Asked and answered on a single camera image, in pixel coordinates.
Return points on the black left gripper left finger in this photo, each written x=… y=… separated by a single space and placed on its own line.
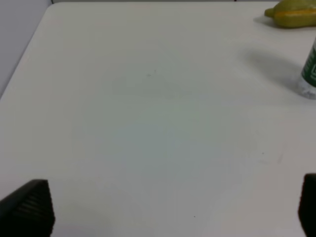
x=28 y=211

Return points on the clear water bottle green label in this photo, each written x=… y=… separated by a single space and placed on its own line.
x=307 y=79

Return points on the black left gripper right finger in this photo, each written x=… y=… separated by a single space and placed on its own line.
x=307 y=205

